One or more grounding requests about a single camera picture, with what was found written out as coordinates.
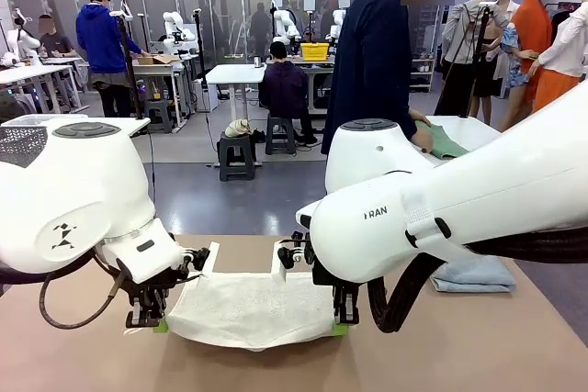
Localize white standing desk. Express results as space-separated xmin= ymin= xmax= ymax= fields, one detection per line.
xmin=205 ymin=63 xmax=268 ymax=168

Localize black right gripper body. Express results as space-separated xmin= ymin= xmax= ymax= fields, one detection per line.
xmin=311 ymin=266 xmax=362 ymax=304

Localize seated person dark hoodie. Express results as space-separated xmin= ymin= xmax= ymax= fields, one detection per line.
xmin=258 ymin=41 xmax=318 ymax=145

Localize right arm black cable sleeve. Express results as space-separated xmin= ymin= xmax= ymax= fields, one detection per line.
xmin=367 ymin=226 xmax=588 ymax=334

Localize mannequin in grey shirt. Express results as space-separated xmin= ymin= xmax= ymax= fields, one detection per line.
xmin=440 ymin=0 xmax=511 ymax=116

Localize thin grey gripper cable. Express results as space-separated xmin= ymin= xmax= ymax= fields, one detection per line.
xmin=39 ymin=256 xmax=128 ymax=330

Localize man in blue hoodie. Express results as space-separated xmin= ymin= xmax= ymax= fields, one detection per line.
xmin=75 ymin=0 xmax=151 ymax=118

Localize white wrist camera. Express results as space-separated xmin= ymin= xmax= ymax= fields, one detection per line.
xmin=181 ymin=241 xmax=221 ymax=279
xmin=270 ymin=240 xmax=316 ymax=282

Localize clear plastic bin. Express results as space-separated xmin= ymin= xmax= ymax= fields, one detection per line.
xmin=1 ymin=113 xmax=89 ymax=128

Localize left arm black cable sleeve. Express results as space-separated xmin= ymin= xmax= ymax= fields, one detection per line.
xmin=0 ymin=252 xmax=100 ymax=286

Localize blue-grey towel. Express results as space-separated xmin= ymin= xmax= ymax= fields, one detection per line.
xmin=430 ymin=256 xmax=517 ymax=295

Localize black pole with white camera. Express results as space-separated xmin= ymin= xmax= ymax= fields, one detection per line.
xmin=109 ymin=0 xmax=144 ymax=120

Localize seated man black cap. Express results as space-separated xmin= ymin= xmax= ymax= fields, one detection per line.
xmin=38 ymin=14 xmax=79 ymax=59

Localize person in navy jacket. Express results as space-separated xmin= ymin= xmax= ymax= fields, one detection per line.
xmin=321 ymin=0 xmax=456 ymax=157

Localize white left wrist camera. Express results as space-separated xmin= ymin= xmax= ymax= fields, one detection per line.
xmin=181 ymin=241 xmax=221 ymax=279

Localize figure in blue patterned dress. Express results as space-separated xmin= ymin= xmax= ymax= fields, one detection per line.
xmin=493 ymin=0 xmax=534 ymax=132

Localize white workbench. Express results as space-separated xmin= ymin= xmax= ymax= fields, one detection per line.
xmin=132 ymin=59 xmax=190 ymax=130

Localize yellow plastic crate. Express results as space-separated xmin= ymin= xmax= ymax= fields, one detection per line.
xmin=300 ymin=41 xmax=331 ymax=62

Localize black tripod with white camera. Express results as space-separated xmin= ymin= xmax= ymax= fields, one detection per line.
xmin=434 ymin=0 xmax=500 ymax=118

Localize mannequin orange top beige cap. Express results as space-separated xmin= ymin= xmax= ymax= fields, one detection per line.
xmin=512 ymin=0 xmax=560 ymax=100

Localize wooden shoe shelf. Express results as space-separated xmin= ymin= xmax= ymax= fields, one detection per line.
xmin=408 ymin=57 xmax=436 ymax=93

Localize person's right hand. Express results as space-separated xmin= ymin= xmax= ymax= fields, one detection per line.
xmin=413 ymin=126 xmax=435 ymax=155

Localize thin black pole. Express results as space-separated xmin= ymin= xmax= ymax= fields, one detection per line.
xmin=191 ymin=8 xmax=209 ymax=90

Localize grey plastic stool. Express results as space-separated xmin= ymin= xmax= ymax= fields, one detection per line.
xmin=265 ymin=116 xmax=299 ymax=156
xmin=218 ymin=131 xmax=257 ymax=183

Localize long white background table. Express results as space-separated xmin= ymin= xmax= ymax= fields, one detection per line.
xmin=0 ymin=63 xmax=84 ymax=113

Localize dark clothed person behind glass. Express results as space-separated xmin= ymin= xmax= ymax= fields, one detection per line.
xmin=249 ymin=1 xmax=273 ymax=62

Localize green towel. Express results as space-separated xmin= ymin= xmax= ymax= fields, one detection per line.
xmin=414 ymin=118 xmax=470 ymax=161

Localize mannequin white shirt orange trousers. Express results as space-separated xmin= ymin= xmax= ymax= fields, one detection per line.
xmin=527 ymin=0 xmax=588 ymax=112

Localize arm black cable sleeve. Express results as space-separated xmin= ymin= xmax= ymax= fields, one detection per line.
xmin=0 ymin=252 xmax=100 ymax=286
xmin=367 ymin=226 xmax=588 ymax=334

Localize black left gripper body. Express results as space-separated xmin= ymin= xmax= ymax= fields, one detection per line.
xmin=117 ymin=259 xmax=185 ymax=309

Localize grey step stool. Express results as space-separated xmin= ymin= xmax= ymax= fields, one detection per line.
xmin=143 ymin=98 xmax=175 ymax=134

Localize grey woven plastic basket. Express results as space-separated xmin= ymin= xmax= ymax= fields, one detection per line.
xmin=0 ymin=125 xmax=50 ymax=169

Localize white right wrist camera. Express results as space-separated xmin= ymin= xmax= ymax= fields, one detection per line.
xmin=270 ymin=240 xmax=316 ymax=282

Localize white towel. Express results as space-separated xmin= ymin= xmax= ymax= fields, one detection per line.
xmin=164 ymin=271 xmax=336 ymax=351

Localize beige cloth bag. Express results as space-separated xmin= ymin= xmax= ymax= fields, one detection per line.
xmin=223 ymin=118 xmax=254 ymax=140

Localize open cardboard box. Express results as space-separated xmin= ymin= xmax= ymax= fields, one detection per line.
xmin=137 ymin=53 xmax=181 ymax=66

